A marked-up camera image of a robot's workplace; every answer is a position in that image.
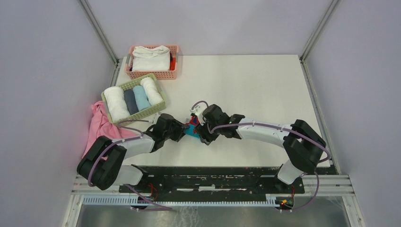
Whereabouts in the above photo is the red and teal patterned towel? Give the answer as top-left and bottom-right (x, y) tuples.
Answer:
(184, 115), (200, 139)

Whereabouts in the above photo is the light blue towel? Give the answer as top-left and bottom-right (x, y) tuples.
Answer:
(132, 86), (151, 111)

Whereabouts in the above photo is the white towel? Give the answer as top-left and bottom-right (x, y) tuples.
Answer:
(103, 86), (131, 122)
(132, 45), (170, 71)
(140, 77), (163, 106)

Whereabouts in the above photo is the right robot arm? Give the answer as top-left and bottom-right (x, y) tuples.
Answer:
(191, 104), (330, 193)

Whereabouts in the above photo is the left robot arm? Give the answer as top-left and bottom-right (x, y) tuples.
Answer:
(77, 113), (188, 192)

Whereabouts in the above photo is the green plastic basket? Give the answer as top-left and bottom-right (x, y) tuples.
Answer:
(101, 73), (166, 125)

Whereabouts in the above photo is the rolled dark blue towel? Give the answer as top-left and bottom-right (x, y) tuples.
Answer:
(124, 89), (139, 115)

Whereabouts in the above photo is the pink plastic basket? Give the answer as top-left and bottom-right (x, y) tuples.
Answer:
(125, 45), (179, 80)

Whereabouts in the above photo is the rolled white towel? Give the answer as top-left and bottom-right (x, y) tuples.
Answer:
(103, 86), (131, 122)

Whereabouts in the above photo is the pink towel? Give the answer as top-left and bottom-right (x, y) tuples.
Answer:
(82, 101), (136, 158)

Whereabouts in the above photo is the folded white towel in basket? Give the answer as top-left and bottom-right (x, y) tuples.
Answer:
(132, 45), (170, 71)

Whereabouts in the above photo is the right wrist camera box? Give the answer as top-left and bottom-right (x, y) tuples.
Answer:
(190, 105), (207, 121)

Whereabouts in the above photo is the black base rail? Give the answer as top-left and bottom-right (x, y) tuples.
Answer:
(133, 166), (305, 202)

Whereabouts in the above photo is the white cable duct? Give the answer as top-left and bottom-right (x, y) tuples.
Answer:
(82, 194), (279, 208)

